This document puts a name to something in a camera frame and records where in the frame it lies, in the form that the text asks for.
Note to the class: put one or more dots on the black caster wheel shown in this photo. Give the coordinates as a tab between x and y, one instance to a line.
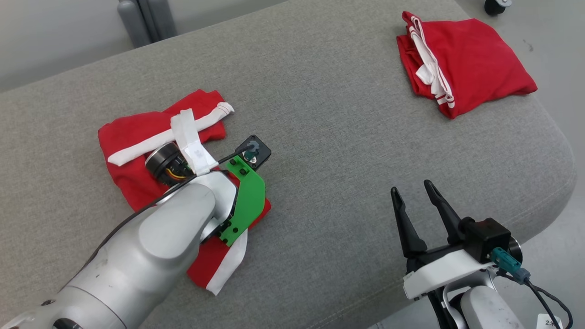
496	7

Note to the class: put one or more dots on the grey metal frame post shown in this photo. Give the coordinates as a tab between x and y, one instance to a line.
146	20

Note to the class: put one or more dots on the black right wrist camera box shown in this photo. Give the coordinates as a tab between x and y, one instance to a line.
486	237

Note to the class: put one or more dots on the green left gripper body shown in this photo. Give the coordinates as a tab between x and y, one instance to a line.
250	196

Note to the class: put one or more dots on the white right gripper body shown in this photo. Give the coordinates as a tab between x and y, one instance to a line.
443	272

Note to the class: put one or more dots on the grey fabric sofa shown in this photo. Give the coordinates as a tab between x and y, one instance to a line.
320	137

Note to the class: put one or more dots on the red jersey with black lettering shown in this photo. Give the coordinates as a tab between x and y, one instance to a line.
480	59

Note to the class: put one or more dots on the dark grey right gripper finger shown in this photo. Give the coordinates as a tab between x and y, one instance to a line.
409	233
445	214

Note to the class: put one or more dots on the red garment with white stripes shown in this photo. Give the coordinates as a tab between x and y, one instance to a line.
128	183

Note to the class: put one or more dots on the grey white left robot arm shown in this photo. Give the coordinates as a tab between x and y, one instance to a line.
137	256

